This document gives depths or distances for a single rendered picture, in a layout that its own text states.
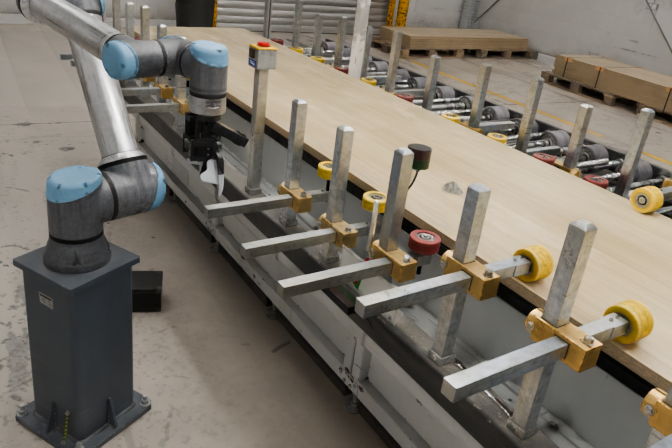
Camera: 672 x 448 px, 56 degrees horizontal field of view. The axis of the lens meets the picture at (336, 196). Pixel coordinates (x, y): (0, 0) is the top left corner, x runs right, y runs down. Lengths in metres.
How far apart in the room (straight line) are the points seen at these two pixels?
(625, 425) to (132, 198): 1.41
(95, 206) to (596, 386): 1.37
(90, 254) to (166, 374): 0.73
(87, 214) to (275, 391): 0.99
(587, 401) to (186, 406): 1.38
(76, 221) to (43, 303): 0.29
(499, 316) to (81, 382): 1.25
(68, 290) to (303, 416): 0.95
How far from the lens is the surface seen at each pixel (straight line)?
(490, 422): 1.43
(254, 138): 2.15
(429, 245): 1.58
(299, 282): 1.42
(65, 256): 1.95
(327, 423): 2.35
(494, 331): 1.68
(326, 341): 2.43
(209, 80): 1.54
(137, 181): 1.97
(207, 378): 2.49
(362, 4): 3.26
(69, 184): 1.87
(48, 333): 2.10
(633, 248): 1.88
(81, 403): 2.17
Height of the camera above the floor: 1.60
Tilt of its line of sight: 23 degrees down
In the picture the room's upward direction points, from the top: 7 degrees clockwise
